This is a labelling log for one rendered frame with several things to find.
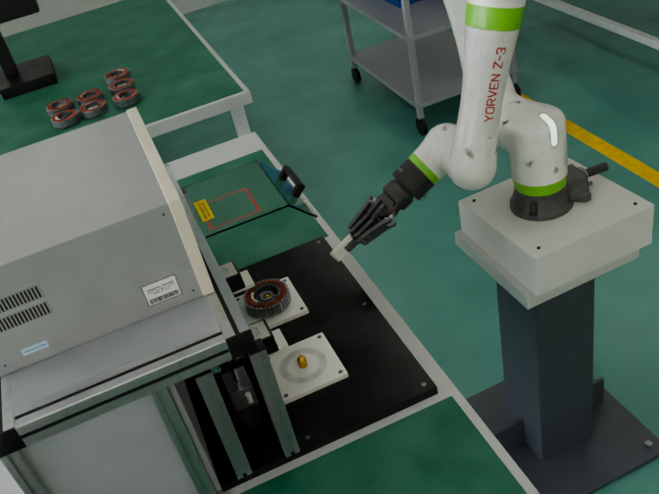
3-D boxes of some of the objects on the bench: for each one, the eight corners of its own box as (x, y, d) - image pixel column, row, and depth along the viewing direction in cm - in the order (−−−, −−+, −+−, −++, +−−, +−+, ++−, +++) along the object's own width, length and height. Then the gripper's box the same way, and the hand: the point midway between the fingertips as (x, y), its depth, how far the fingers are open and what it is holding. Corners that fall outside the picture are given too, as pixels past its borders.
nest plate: (323, 335, 172) (322, 331, 171) (348, 376, 160) (347, 372, 159) (262, 361, 169) (261, 358, 168) (283, 405, 157) (282, 401, 156)
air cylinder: (248, 379, 165) (241, 362, 162) (258, 402, 159) (252, 384, 156) (227, 389, 164) (220, 371, 161) (236, 412, 158) (228, 394, 155)
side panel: (217, 491, 145) (163, 375, 127) (221, 503, 143) (167, 387, 124) (76, 556, 140) (-2, 445, 121) (77, 568, 137) (-2, 459, 119)
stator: (282, 282, 188) (278, 271, 186) (298, 307, 179) (294, 295, 177) (240, 300, 186) (236, 288, 184) (254, 325, 177) (250, 314, 175)
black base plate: (324, 242, 205) (323, 235, 203) (438, 393, 154) (436, 386, 153) (159, 308, 195) (156, 301, 194) (223, 492, 145) (220, 485, 143)
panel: (156, 299, 195) (115, 204, 177) (222, 489, 143) (173, 380, 125) (152, 301, 195) (111, 206, 177) (217, 491, 143) (166, 383, 125)
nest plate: (288, 279, 191) (287, 275, 190) (309, 313, 179) (308, 309, 178) (232, 302, 188) (231, 298, 187) (250, 337, 176) (249, 333, 175)
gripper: (425, 209, 178) (353, 279, 181) (400, 185, 188) (333, 252, 191) (407, 192, 173) (334, 264, 176) (383, 168, 184) (315, 236, 187)
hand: (343, 247), depth 183 cm, fingers closed
